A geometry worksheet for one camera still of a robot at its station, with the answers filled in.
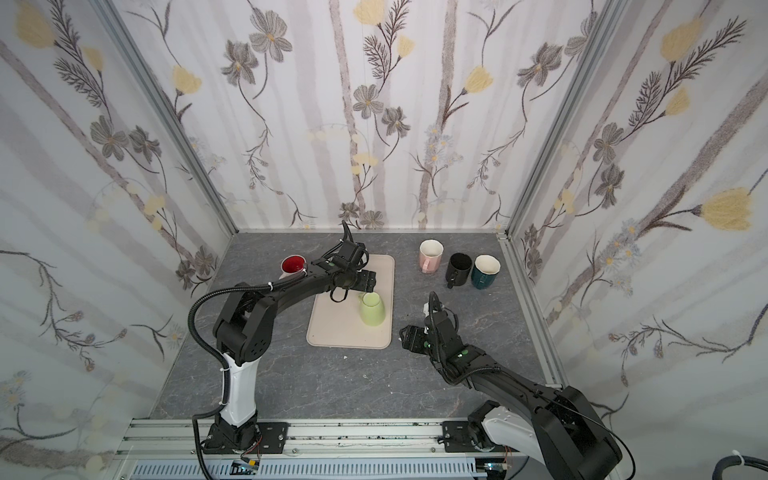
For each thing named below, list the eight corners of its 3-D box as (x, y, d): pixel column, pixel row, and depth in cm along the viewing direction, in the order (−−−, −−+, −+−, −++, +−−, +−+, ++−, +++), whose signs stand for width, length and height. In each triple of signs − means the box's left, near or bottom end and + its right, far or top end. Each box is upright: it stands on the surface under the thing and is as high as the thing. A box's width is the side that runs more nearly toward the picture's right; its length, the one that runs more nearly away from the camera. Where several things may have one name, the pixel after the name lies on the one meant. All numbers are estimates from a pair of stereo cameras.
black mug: (447, 289, 106) (452, 273, 97) (444, 269, 111) (449, 252, 103) (467, 290, 106) (474, 273, 98) (463, 270, 111) (470, 252, 103)
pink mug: (418, 282, 108) (421, 263, 99) (417, 258, 115) (419, 239, 106) (441, 282, 108) (446, 263, 99) (438, 258, 115) (443, 239, 106)
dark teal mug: (471, 296, 104) (479, 278, 95) (467, 273, 110) (474, 254, 101) (494, 296, 104) (504, 278, 95) (488, 274, 110) (497, 254, 101)
